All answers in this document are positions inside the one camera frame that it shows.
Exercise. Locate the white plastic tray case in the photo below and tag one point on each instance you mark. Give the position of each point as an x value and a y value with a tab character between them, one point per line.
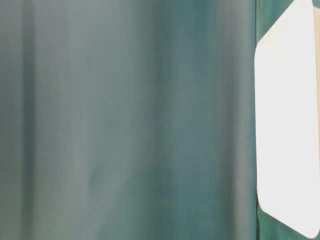
287	119

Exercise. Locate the green table cloth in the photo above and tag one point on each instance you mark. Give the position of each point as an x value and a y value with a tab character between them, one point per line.
131	120

